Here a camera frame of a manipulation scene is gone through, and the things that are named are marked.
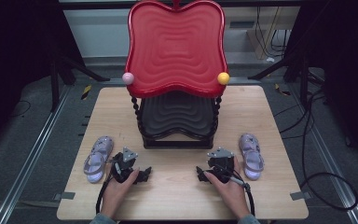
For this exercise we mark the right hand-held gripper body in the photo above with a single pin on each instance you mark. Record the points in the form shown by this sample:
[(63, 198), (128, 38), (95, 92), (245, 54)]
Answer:
[(222, 165)]

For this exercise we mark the yellow and black floor tape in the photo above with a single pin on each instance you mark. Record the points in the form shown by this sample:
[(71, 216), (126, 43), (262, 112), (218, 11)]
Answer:
[(282, 89), (86, 91)]

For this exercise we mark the black metal stand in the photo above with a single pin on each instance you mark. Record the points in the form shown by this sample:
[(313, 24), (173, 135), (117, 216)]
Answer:
[(54, 84), (304, 77)]

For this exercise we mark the aluminium floor rail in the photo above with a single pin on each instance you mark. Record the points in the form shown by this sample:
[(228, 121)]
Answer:
[(31, 155), (326, 155)]

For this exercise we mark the pink ball knob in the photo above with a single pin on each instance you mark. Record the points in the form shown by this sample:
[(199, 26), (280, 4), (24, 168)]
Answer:
[(128, 78)]

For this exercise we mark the lilac child's sandal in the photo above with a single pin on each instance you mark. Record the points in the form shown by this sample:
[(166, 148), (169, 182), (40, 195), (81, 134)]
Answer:
[(101, 149), (250, 146)]

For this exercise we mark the cardboard box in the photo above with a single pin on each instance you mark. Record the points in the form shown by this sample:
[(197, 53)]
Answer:
[(261, 43)]

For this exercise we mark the dark curtain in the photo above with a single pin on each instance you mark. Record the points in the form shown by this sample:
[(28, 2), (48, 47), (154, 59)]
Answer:
[(12, 46), (348, 62)]

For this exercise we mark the person's right hand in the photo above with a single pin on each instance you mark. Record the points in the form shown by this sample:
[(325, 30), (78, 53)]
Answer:
[(234, 196)]

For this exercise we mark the grey tape piece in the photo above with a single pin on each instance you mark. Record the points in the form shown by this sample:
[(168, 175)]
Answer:
[(300, 195), (65, 196)]

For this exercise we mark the red and black two-tier rack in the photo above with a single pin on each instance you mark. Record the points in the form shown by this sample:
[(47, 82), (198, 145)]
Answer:
[(177, 49)]

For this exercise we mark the yellow ball knob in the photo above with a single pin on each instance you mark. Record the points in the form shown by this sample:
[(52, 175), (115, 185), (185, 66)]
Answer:
[(223, 78)]

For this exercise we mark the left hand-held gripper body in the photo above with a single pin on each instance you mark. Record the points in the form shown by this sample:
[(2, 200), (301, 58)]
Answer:
[(122, 168)]

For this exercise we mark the person's left hand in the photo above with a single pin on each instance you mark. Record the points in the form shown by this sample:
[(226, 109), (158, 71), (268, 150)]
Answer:
[(115, 196)]

